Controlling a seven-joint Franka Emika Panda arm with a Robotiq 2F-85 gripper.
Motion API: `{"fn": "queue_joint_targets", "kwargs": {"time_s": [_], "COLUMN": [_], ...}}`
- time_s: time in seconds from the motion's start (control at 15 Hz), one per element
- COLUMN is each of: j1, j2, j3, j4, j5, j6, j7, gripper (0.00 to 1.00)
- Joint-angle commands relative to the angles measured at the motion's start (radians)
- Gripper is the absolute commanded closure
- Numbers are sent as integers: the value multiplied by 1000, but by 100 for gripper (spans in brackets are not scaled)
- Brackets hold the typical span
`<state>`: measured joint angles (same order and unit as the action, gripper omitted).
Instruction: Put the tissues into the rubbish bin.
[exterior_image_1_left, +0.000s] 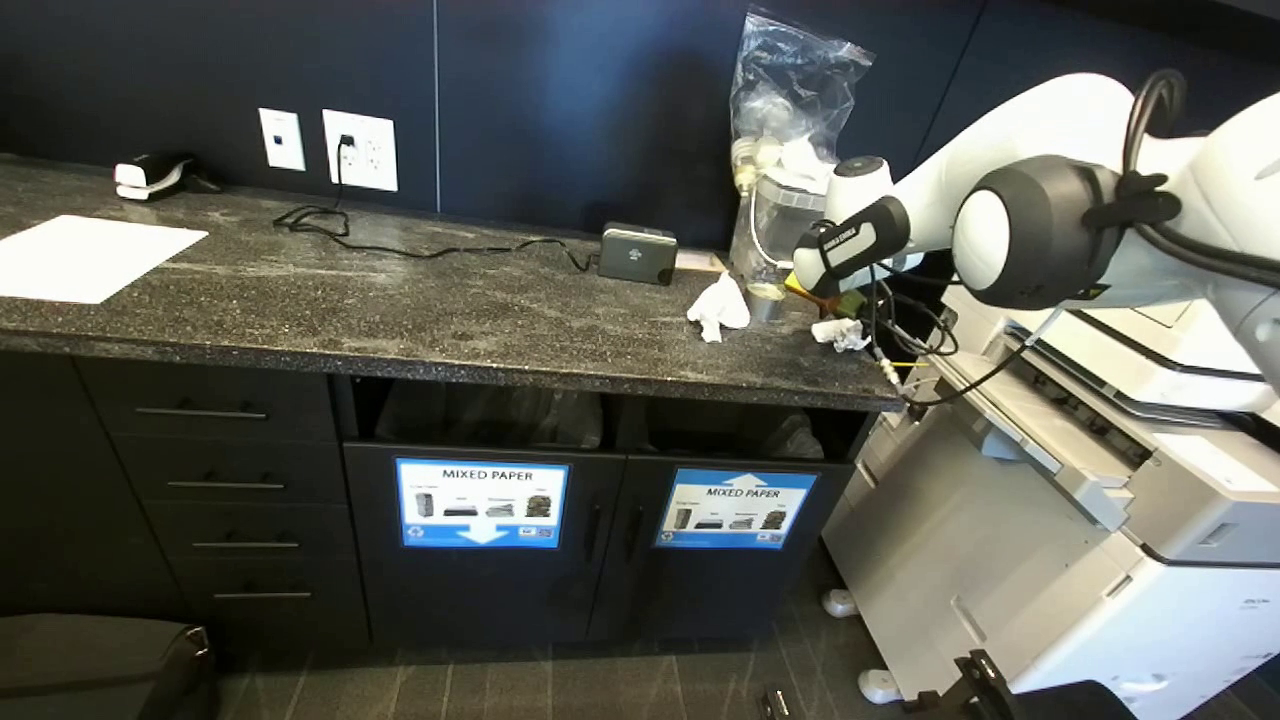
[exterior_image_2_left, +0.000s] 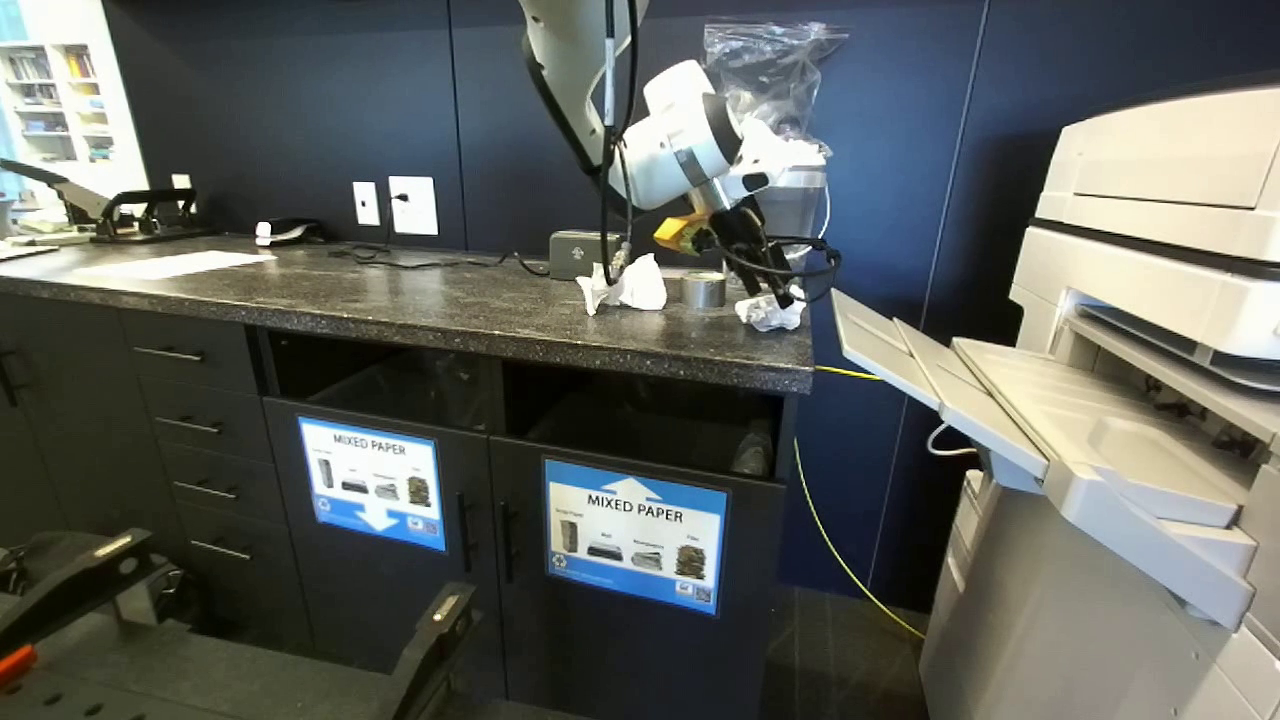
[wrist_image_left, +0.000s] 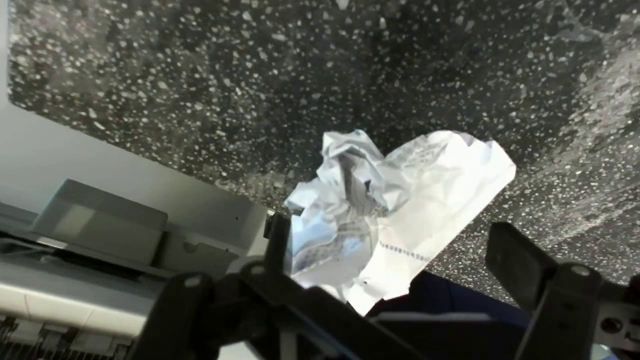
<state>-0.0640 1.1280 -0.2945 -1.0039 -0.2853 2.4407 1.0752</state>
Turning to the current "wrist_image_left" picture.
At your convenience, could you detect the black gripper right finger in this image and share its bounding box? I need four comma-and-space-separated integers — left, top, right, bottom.
485, 220, 606, 360

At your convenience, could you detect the white printed tissue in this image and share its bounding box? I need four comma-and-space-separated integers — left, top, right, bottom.
280, 129, 519, 318

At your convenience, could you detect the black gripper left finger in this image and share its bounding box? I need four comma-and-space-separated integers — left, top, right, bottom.
132, 210, 401, 360

